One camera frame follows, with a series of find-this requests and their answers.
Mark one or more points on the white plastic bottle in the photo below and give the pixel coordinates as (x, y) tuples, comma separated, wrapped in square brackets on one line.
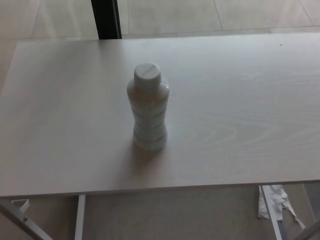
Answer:
[(148, 113)]

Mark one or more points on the white upright table leg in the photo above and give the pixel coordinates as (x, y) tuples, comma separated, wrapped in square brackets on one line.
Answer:
[(80, 217)]

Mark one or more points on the white crumpled paper strip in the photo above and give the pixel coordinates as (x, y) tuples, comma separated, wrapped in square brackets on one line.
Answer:
[(276, 200)]

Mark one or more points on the grey slanted table brace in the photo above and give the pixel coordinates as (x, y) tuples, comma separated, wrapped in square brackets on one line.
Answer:
[(312, 233), (22, 222)]

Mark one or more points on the black door frame post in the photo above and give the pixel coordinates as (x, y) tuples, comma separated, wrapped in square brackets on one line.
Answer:
[(105, 17)]

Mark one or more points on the white table frame bar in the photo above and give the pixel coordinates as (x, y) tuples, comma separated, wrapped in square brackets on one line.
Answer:
[(271, 215)]

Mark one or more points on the white metal bracket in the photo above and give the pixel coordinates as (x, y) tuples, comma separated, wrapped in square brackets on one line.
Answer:
[(25, 203)]

